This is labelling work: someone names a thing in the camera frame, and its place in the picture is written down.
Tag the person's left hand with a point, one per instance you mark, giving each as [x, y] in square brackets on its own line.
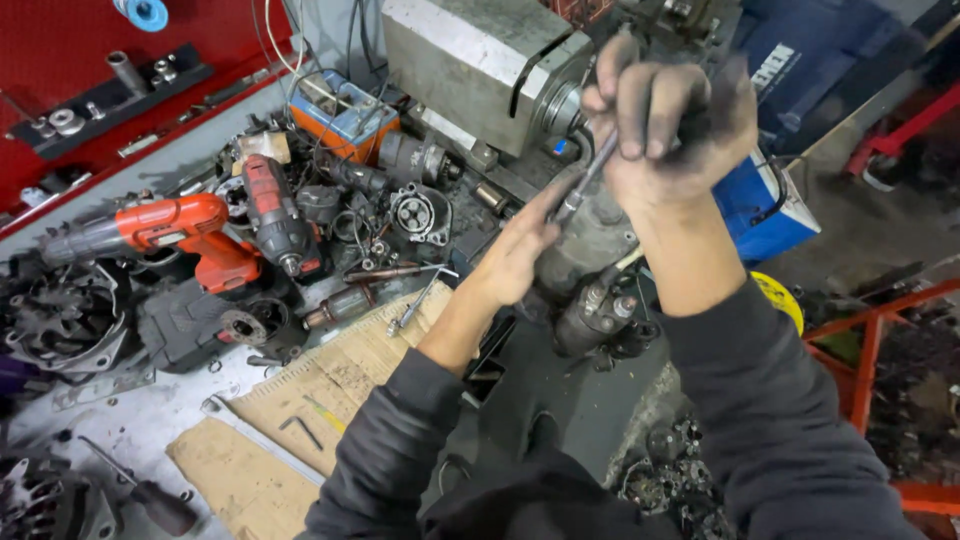
[510, 259]

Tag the person's right hand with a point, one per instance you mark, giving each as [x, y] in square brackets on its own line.
[675, 150]

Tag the person's left fingers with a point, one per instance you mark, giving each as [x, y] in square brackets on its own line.
[551, 206]

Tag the person's right fingers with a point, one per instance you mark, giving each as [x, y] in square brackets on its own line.
[645, 105]

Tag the grey metal socket driver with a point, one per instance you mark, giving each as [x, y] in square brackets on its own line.
[581, 184]

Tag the grey alternator end cover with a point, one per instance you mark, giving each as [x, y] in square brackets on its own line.
[416, 216]

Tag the grey small starter motor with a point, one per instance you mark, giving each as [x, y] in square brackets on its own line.
[416, 159]

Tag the grey metal lathe headstock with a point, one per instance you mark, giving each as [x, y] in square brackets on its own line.
[480, 67]

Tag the blue white car battery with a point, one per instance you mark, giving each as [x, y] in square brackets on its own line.
[757, 214]

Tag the silver ratchet wrench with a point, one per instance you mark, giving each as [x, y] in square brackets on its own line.
[416, 301]

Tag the dark blue carton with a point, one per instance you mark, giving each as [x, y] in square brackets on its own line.
[810, 60]

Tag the brown shaft rod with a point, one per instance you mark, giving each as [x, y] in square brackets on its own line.
[382, 273]

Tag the blue orange battery charger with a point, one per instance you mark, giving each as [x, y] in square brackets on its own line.
[341, 120]

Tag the copper wound armature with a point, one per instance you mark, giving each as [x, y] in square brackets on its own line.
[341, 306]

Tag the yellow round lid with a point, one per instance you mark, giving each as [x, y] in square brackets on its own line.
[780, 300]

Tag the red black impact driver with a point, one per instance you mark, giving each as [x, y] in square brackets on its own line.
[274, 214]

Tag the heap of dark engine parts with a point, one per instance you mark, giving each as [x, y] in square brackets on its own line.
[675, 480]

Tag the person's dark grey sweater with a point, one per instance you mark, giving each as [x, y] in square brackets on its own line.
[765, 420]

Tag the brown cardboard sheet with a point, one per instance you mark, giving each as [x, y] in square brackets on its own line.
[315, 397]

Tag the black pulley part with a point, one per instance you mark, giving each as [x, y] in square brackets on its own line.
[255, 326]

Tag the black hex key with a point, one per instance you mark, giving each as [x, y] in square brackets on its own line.
[301, 431]

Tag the blue tape roll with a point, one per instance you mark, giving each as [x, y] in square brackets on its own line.
[142, 13]

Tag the black alternator housing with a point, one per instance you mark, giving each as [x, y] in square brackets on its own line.
[67, 319]

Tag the grey alternator with fins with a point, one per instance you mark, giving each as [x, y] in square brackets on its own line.
[45, 502]

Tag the red metal frame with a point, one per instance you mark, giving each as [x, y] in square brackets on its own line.
[870, 360]

